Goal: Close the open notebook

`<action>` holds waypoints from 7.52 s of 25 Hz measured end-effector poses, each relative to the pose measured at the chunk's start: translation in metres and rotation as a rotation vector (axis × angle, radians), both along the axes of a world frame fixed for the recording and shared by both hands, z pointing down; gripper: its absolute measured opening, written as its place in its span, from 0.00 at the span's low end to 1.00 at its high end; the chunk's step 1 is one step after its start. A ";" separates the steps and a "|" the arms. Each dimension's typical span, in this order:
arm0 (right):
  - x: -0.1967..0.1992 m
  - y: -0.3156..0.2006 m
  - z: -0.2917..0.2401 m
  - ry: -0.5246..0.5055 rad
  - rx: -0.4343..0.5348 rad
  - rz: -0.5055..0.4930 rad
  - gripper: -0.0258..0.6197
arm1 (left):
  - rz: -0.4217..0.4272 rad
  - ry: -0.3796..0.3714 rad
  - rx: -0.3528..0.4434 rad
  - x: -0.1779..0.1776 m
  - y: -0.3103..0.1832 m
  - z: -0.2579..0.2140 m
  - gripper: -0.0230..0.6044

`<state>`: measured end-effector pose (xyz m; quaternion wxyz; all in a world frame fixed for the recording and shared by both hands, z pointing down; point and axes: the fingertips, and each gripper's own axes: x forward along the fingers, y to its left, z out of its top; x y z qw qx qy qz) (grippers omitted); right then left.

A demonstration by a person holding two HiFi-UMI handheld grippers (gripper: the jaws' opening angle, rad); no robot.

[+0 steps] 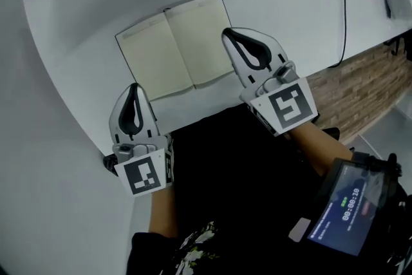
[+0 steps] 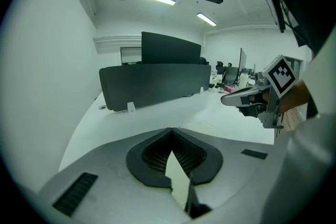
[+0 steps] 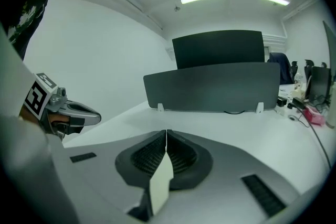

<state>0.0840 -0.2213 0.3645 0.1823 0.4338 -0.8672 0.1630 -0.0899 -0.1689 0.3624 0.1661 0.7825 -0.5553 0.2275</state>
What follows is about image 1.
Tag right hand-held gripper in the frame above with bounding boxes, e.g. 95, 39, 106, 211
221, 26, 320, 138

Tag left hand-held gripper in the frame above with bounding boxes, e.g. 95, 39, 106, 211
108, 82, 175, 198

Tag black wrist-mounted screen device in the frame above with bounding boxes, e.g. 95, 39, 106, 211
287, 152, 404, 268

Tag black office chair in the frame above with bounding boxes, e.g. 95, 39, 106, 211
384, 29, 412, 61

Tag metal trash bin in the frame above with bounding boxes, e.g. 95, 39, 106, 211
102, 153, 120, 176

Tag person's black floral shirt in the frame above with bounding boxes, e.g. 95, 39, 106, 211
126, 220, 310, 275

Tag person's left forearm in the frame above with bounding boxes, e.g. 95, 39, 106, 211
147, 185, 180, 238

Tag person's right forearm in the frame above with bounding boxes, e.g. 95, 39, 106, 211
288, 120, 354, 177

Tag grey folder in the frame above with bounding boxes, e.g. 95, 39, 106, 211
382, 0, 412, 21

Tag black cable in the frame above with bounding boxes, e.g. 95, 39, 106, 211
327, 0, 349, 69

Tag person's black-clad legs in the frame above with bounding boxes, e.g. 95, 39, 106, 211
167, 104, 326, 236

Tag notebook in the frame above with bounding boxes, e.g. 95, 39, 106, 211
114, 0, 238, 102

